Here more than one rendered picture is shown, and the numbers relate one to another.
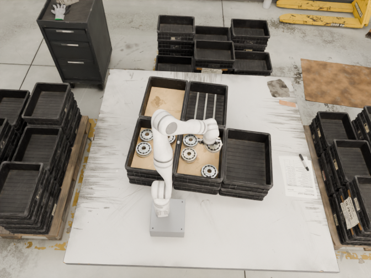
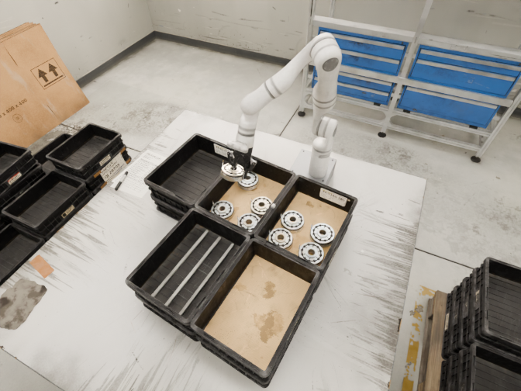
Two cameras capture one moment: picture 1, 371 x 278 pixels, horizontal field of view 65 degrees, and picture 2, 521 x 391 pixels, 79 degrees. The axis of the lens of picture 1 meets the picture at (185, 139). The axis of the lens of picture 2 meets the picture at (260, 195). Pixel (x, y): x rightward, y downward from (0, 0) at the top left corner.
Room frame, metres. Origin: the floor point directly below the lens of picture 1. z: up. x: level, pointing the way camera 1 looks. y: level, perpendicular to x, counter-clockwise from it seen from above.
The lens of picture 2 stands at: (1.78, 0.39, 2.00)
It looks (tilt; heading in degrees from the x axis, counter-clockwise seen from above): 50 degrees down; 208
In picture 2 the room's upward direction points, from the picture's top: 1 degrees counter-clockwise
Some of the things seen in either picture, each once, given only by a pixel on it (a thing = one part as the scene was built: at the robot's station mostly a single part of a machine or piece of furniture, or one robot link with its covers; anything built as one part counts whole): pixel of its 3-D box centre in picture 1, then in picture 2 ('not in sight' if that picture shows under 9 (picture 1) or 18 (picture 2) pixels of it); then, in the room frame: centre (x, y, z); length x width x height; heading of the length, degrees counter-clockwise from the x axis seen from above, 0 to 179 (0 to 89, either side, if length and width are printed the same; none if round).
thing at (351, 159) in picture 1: (346, 169); (57, 212); (1.28, -1.42, 0.31); 0.40 x 0.30 x 0.34; 2
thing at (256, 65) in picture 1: (248, 72); not in sight; (2.40, -0.63, 0.31); 0.40 x 0.30 x 0.34; 92
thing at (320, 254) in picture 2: (147, 134); (311, 253); (1.11, 0.26, 0.86); 0.10 x 0.10 x 0.01
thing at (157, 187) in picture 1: (160, 192); (324, 134); (0.62, 0.11, 1.05); 0.09 x 0.09 x 0.17; 0
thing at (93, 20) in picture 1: (81, 42); not in sight; (2.53, 1.18, 0.45); 0.60 x 0.45 x 0.90; 2
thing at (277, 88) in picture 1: (278, 87); (15, 303); (1.81, -0.76, 0.71); 0.22 x 0.19 x 0.01; 2
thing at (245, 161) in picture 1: (245, 160); (196, 174); (0.96, -0.40, 0.87); 0.40 x 0.30 x 0.11; 176
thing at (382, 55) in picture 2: not in sight; (354, 67); (-0.90, -0.10, 0.60); 0.72 x 0.03 x 0.56; 92
